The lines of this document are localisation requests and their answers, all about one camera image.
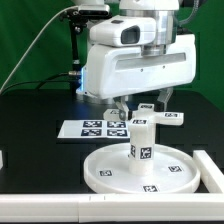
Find black camera stand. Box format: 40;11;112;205
59;5;112;93

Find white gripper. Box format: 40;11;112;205
86;16;196;121

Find white right rail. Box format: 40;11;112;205
193;150;224;194

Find white round table top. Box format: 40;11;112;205
84;143;200;194

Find white rail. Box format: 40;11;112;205
0;193;224;223
193;150;224;194

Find black cable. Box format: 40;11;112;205
0;71;82;96

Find white front rail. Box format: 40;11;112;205
0;193;224;223

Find white cable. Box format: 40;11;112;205
0;5;79;94

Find white left rail stub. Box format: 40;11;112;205
0;150;3;170

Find white marker sheet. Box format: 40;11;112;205
58;120;129;139

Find grey braided robot cable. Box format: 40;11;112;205
178;0;203;28

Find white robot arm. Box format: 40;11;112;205
72;0;196;120

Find white cross-shaped table base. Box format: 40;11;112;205
103;103;184;128

